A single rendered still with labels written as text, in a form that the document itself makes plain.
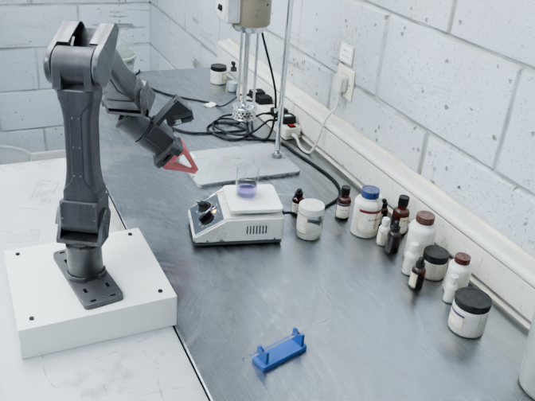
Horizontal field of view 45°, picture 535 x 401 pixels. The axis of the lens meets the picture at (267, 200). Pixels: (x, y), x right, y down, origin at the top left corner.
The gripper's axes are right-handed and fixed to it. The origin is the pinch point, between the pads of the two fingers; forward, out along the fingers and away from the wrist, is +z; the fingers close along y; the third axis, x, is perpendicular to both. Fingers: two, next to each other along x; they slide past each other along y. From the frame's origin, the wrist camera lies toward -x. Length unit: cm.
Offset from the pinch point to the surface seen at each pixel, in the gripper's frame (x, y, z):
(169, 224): 13.7, -1.7, 4.3
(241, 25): -29.2, 24.6, -6.7
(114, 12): 24, 229, -2
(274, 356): 4, -49, 15
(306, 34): -38, 59, 21
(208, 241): 7.5, -12.1, 9.3
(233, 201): -1.8, -7.7, 9.0
